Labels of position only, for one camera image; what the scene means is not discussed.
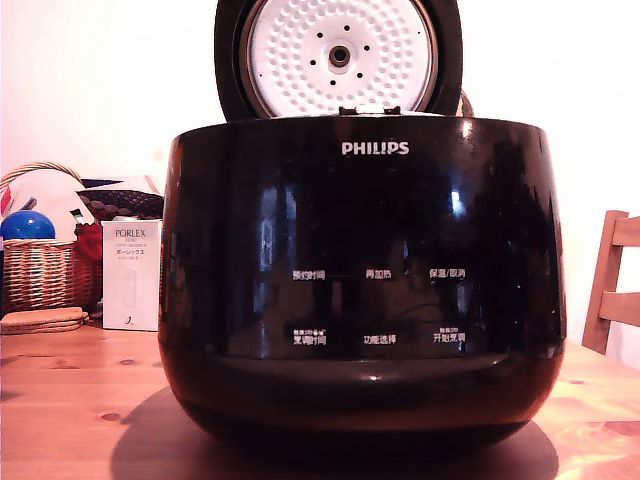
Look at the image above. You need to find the black rice cooker lid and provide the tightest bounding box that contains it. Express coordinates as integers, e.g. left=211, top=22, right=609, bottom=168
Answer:
left=213, top=0, right=464, bottom=124

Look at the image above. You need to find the black Philips rice cooker body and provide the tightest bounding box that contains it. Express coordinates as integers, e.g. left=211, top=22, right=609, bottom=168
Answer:
left=157, top=112, right=569, bottom=451

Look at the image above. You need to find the white Porlex carton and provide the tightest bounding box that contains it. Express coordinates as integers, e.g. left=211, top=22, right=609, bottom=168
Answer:
left=101, top=218, right=165, bottom=332

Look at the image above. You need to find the dark dotted cloth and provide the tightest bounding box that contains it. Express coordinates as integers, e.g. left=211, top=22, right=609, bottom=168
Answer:
left=77, top=187, right=166, bottom=222

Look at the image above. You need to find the red fabric item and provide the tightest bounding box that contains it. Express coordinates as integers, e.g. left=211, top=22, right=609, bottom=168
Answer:
left=74, top=222, right=105, bottom=301

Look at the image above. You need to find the white patterned cloth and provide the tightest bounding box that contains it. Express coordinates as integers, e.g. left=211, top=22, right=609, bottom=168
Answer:
left=0, top=172, right=96, bottom=241

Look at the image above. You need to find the woven wicker basket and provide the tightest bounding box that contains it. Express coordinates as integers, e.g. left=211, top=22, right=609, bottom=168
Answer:
left=0, top=160, right=104, bottom=314

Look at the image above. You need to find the wooden chair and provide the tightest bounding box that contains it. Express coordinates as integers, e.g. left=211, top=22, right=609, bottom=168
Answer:
left=581, top=209, right=640, bottom=356

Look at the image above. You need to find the round cork trivet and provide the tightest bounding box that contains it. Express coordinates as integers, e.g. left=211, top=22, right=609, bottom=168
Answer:
left=0, top=305, right=90, bottom=336

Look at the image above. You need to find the blue ball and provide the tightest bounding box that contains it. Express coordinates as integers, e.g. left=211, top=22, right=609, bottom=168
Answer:
left=0, top=209, right=57, bottom=242

